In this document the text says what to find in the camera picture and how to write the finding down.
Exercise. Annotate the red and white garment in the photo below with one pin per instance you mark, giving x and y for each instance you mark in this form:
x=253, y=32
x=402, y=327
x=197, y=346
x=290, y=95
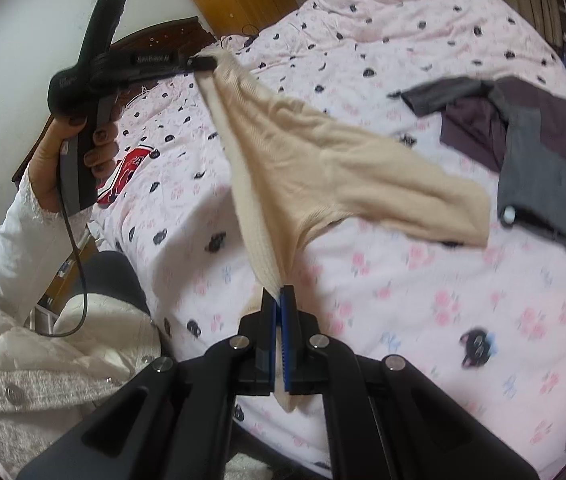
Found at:
x=125, y=175

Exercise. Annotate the pink cat print blanket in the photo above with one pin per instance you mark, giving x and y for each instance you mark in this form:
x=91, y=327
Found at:
x=388, y=300

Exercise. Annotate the dark wooden headboard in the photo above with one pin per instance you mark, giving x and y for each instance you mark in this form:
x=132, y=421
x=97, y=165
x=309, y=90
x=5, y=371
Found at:
x=163, y=40

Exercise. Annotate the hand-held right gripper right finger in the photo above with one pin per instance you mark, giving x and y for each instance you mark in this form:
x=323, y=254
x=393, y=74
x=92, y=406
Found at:
x=288, y=320

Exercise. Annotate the person's left hand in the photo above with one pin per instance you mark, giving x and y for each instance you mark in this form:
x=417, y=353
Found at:
x=45, y=170

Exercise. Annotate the person's dark trouser leg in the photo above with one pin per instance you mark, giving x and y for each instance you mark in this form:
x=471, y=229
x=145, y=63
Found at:
x=113, y=275

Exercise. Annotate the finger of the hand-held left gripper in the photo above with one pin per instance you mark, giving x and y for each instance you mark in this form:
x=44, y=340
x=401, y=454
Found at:
x=163, y=60

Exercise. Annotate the wooden bedside cabinet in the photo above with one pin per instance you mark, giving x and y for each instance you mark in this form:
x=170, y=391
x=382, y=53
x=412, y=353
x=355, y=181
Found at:
x=65, y=280

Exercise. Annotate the grey and purple garment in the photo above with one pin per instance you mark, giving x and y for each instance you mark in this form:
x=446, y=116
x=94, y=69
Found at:
x=528, y=160

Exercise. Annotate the person's left forearm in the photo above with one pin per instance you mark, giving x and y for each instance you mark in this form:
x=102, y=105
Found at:
x=8, y=255

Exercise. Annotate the beige knit garment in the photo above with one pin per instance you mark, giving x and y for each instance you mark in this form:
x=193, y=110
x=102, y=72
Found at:
x=283, y=125

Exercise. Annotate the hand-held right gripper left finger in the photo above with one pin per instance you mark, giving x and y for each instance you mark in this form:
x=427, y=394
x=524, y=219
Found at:
x=269, y=320

